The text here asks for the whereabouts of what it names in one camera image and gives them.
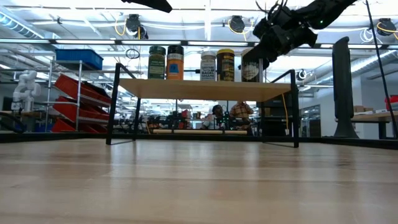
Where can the dark pillar with flared base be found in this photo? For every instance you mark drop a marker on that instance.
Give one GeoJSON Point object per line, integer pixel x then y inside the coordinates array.
{"type": "Point", "coordinates": [342, 93]}

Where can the long black overhead rail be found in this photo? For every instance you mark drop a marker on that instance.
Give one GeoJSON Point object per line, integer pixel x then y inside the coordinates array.
{"type": "Point", "coordinates": [93, 41]}

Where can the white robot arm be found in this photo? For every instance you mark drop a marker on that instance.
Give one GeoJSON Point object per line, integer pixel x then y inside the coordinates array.
{"type": "Point", "coordinates": [25, 90]}

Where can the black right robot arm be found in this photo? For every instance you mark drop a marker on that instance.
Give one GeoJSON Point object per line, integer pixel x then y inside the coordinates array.
{"type": "Point", "coordinates": [326, 11]}

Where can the orange spice jar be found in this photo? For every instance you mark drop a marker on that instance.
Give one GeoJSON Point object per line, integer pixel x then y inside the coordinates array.
{"type": "Point", "coordinates": [175, 67]}

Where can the furikake jar with tan lid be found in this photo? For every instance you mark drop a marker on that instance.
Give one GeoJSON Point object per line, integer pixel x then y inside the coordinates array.
{"type": "Point", "coordinates": [250, 71]}

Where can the grey metal shelving rack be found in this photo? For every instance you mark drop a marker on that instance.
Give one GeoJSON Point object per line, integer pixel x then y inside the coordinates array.
{"type": "Point", "coordinates": [79, 102]}

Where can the thin black pole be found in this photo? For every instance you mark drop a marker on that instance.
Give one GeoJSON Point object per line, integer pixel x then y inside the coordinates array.
{"type": "Point", "coordinates": [380, 62]}

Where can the wooden shelf with black frame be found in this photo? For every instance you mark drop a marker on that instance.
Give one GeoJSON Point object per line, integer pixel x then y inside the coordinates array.
{"type": "Point", "coordinates": [202, 90]}

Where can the pale wooden bar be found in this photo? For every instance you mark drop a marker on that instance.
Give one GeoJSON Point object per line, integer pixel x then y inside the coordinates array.
{"type": "Point", "coordinates": [199, 132]}

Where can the red box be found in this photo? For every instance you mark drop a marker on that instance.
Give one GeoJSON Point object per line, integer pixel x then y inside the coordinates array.
{"type": "Point", "coordinates": [392, 102]}

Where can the red storage bin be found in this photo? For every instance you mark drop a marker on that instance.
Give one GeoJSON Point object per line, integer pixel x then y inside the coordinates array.
{"type": "Point", "coordinates": [81, 90]}
{"type": "Point", "coordinates": [77, 110]}
{"type": "Point", "coordinates": [62, 127]}

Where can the white-lidded bagel sesame jar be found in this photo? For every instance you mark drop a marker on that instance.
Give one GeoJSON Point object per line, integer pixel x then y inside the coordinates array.
{"type": "Point", "coordinates": [208, 68]}

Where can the green-lidded herb spice jar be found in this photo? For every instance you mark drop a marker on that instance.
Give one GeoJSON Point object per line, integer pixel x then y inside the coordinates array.
{"type": "Point", "coordinates": [156, 65]}

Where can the yellow-lidded black spice jar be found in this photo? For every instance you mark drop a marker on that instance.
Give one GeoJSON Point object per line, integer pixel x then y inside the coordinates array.
{"type": "Point", "coordinates": [225, 67]}

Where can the wooden desk with black legs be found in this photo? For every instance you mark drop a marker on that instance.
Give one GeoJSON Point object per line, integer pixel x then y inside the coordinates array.
{"type": "Point", "coordinates": [370, 117]}

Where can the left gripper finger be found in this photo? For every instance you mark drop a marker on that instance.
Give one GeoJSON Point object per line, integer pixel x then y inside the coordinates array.
{"type": "Point", "coordinates": [152, 3]}

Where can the person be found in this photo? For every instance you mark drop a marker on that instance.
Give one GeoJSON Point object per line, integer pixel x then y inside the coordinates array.
{"type": "Point", "coordinates": [215, 116]}
{"type": "Point", "coordinates": [242, 112]}

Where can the blue plastic bin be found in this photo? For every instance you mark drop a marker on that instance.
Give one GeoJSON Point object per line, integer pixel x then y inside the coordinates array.
{"type": "Point", "coordinates": [79, 58]}

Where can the cardboard box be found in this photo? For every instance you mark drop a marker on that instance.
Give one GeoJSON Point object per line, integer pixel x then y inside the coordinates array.
{"type": "Point", "coordinates": [360, 109]}

